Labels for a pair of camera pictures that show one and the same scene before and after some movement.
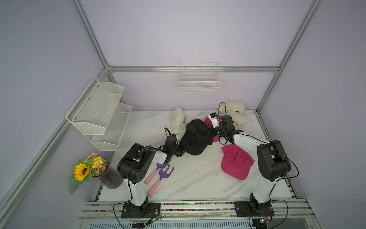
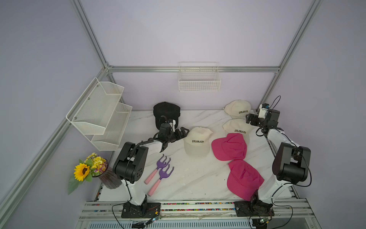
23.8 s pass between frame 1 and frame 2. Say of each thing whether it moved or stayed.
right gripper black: moved
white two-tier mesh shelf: stayed
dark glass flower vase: stayed
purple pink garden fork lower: stayed
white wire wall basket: stayed
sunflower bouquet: stayed
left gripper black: moved
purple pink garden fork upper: stayed
